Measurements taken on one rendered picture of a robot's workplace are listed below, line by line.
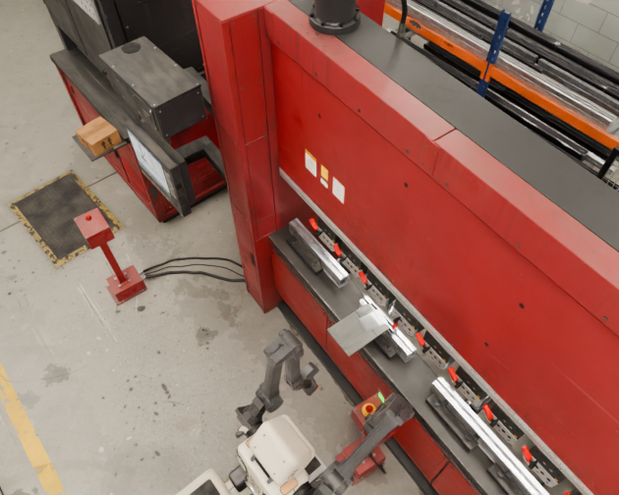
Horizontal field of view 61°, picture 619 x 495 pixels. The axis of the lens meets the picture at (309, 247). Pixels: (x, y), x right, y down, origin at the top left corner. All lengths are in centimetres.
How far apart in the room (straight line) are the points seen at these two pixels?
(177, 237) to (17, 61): 317
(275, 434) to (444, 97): 135
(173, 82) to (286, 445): 161
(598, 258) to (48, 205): 431
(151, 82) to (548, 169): 169
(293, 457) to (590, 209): 131
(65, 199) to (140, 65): 250
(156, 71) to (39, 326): 234
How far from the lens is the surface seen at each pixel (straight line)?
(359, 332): 271
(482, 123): 178
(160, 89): 250
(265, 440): 213
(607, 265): 154
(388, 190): 203
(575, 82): 363
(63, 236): 471
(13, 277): 466
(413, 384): 277
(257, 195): 289
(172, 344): 390
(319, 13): 210
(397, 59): 199
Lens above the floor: 341
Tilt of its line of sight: 54 degrees down
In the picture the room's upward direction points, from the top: straight up
